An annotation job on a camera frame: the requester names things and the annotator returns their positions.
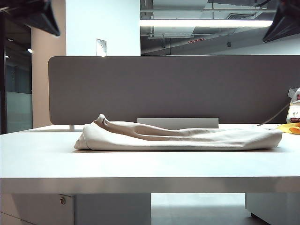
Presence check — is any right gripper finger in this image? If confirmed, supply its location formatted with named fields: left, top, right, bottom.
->
left=262, top=0, right=300, bottom=43

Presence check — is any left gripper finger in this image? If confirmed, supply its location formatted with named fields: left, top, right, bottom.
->
left=0, top=0, right=61, bottom=37

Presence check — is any beige T-shirt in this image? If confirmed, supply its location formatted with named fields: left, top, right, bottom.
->
left=74, top=113, right=284, bottom=152

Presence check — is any ceiling air vent grille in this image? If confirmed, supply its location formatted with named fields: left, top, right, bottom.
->
left=227, top=13, right=257, bottom=20

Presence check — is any white plastic snack bag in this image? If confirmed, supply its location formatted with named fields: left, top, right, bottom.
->
left=287, top=87, right=300, bottom=124

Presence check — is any yellow cloth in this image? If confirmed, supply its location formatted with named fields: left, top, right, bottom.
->
left=276, top=123, right=300, bottom=135

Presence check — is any grey-brown desk partition screen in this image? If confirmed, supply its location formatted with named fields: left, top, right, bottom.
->
left=48, top=55, right=300, bottom=126

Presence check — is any white cabinet on castors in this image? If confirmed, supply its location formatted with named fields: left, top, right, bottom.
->
left=245, top=193, right=300, bottom=225

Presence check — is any silver wall plate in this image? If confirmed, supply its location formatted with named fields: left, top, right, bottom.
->
left=96, top=38, right=107, bottom=57

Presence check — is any grey cable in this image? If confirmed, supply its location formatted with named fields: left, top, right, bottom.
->
left=256, top=104, right=291, bottom=128

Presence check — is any ceiling cable tray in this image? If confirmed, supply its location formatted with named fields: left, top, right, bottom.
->
left=148, top=33, right=195, bottom=38

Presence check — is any white cable flap box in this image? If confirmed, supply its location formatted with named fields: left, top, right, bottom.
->
left=137, top=117, right=220, bottom=129

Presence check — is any white drawer pedestal cabinet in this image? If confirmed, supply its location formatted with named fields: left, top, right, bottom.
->
left=0, top=193, right=152, bottom=225

